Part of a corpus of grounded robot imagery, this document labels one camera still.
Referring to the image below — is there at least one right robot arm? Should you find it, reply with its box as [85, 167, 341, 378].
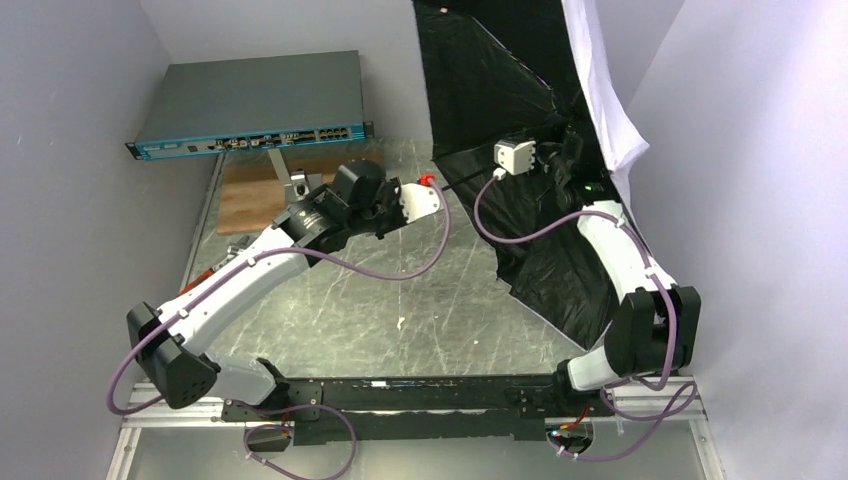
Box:
[536, 125, 701, 391]

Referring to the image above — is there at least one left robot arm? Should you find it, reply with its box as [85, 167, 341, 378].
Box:
[120, 159, 442, 409]

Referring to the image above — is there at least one wooden board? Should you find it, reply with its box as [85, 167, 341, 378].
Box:
[217, 152, 385, 235]

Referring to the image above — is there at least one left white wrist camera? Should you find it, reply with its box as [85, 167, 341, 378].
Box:
[399, 175, 442, 224]

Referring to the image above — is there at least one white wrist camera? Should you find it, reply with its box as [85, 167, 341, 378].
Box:
[493, 140, 536, 181]
[399, 175, 442, 224]

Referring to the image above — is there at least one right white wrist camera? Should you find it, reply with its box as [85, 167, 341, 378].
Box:
[493, 140, 536, 181]

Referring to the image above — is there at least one metal stand bracket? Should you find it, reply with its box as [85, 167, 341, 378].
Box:
[268, 148, 323, 206]

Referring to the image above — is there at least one red handled adjustable wrench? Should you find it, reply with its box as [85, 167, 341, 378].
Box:
[178, 235, 255, 296]

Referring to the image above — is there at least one grey network switch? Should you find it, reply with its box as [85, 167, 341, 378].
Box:
[126, 50, 374, 161]

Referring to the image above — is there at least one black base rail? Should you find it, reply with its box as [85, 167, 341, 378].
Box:
[222, 373, 613, 446]

